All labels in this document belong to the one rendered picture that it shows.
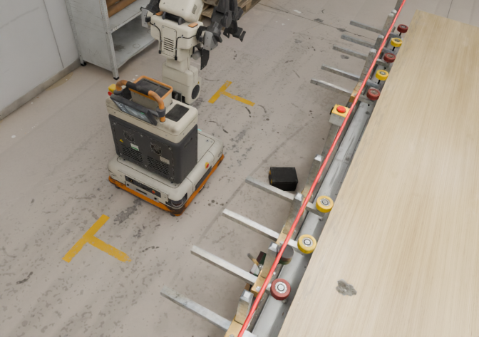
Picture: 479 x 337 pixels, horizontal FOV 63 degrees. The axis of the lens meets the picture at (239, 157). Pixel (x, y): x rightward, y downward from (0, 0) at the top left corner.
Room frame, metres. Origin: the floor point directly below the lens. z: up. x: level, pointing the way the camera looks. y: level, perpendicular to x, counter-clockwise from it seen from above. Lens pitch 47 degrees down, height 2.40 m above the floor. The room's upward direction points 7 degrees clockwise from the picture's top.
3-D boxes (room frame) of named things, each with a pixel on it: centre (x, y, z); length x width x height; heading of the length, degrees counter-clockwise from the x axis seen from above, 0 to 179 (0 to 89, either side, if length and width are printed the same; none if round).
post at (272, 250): (0.76, -0.17, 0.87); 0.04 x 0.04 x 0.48; 68
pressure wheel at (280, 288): (0.70, -0.23, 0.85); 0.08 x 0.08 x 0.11
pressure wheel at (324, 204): (1.15, -0.44, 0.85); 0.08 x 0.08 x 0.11
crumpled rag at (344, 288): (0.73, -0.50, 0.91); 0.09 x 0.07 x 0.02; 62
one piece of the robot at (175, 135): (1.85, 0.57, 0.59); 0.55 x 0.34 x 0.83; 68
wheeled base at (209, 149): (1.93, 0.53, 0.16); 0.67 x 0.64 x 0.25; 158
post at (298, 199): (1.00, -0.26, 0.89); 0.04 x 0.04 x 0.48; 68
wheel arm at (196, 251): (0.77, -0.05, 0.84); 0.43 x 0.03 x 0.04; 68
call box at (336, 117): (1.47, -0.45, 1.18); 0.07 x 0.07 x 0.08; 68
